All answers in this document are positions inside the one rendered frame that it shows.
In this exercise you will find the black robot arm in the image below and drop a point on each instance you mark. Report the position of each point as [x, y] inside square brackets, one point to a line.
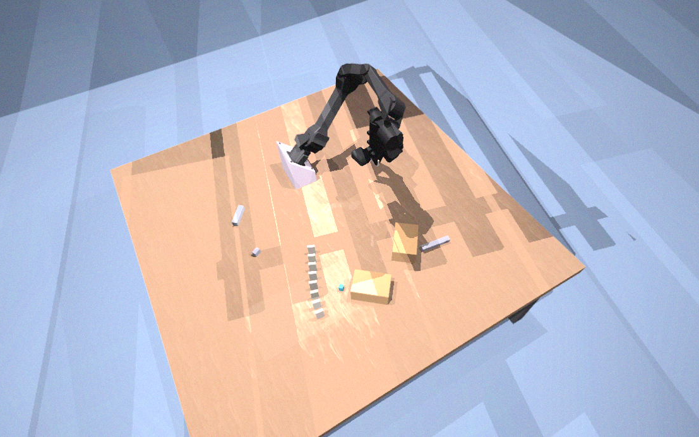
[381, 124]

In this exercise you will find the brown wooden block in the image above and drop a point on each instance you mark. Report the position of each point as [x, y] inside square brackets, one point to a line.
[370, 286]
[405, 243]

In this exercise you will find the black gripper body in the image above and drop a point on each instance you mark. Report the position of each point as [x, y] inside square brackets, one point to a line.
[363, 156]

